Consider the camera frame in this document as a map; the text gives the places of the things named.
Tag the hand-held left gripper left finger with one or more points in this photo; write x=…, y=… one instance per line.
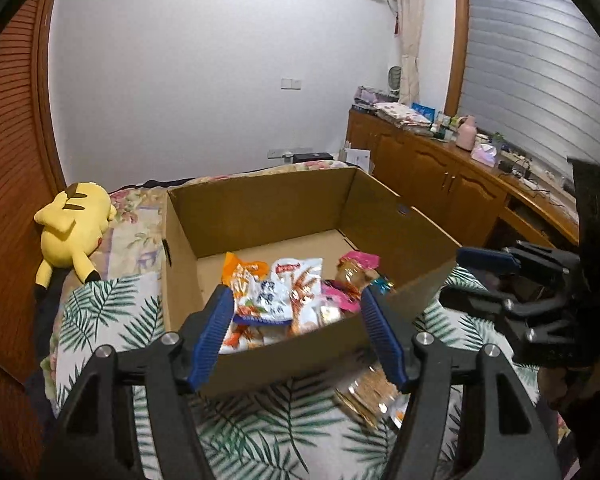
x=212, y=330

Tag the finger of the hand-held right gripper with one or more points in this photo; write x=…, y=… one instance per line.
x=475, y=299
x=485, y=260

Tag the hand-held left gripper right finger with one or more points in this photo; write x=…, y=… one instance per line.
x=385, y=335

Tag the orange patterned snack packet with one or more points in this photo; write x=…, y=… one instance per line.
x=245, y=337

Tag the blue foil candy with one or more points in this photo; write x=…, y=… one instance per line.
x=384, y=286

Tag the white orange edged snack packet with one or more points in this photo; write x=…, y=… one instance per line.
x=260, y=300

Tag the brown cake snack packet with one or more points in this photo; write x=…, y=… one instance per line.
x=367, y=395

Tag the gold foil candy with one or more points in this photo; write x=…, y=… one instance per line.
x=352, y=280

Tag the pink snack packet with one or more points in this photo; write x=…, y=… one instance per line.
x=362, y=259

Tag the white red label snack packet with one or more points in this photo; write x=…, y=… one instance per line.
x=302, y=290

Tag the brown cardboard box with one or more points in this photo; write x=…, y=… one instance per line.
x=260, y=215

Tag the white power strip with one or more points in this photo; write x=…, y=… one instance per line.
x=529, y=185

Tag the pink tissue box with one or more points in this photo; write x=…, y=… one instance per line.
x=485, y=155

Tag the wooden cabinet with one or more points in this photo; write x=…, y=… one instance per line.
x=430, y=170

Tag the green leaf print cloth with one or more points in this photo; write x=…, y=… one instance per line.
x=260, y=425

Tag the pink flask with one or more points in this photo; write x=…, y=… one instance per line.
x=466, y=134

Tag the small toiletry bottles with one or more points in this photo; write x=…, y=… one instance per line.
x=442, y=127

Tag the blue packet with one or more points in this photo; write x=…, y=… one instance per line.
x=422, y=111

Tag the white card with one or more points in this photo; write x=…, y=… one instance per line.
x=358, y=159

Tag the folded floral cloths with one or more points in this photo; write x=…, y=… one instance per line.
x=400, y=112

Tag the dark blue bed sheet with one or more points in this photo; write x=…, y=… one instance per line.
x=42, y=320

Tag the yellow plush toy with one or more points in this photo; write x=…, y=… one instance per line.
x=70, y=230

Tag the black box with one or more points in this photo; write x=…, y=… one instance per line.
x=311, y=157

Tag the grey window blind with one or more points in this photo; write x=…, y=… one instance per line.
x=530, y=60

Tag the purple cloth bundle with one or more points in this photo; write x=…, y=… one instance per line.
x=372, y=95

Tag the small desk fan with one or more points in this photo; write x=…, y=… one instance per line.
x=394, y=79

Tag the cream curtain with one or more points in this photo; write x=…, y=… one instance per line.
x=409, y=35

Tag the wooden window frame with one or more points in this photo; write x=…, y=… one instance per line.
x=457, y=35

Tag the white wall socket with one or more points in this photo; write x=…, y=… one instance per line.
x=291, y=83

